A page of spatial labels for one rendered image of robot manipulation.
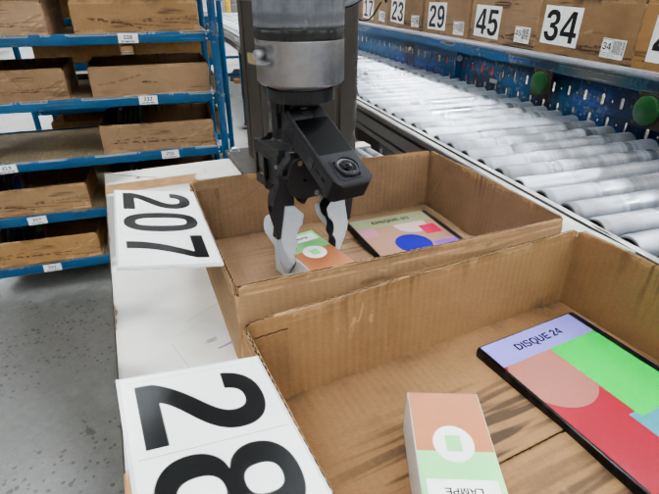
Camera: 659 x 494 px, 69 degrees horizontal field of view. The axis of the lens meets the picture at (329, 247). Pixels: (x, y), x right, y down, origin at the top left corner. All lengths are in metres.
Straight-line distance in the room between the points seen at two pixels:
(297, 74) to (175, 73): 1.43
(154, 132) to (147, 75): 0.20
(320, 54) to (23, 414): 1.43
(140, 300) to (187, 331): 0.09
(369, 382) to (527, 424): 0.14
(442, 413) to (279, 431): 0.14
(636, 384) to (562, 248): 0.15
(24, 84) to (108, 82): 0.26
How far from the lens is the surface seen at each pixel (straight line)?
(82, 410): 1.64
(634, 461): 0.45
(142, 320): 0.59
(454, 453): 0.37
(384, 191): 0.78
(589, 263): 0.59
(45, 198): 2.06
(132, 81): 1.90
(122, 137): 1.95
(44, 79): 1.93
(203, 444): 0.29
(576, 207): 0.93
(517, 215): 0.66
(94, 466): 1.48
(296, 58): 0.48
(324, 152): 0.48
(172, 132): 1.94
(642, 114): 1.45
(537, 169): 1.11
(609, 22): 1.65
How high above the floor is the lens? 1.08
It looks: 29 degrees down
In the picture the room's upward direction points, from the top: straight up
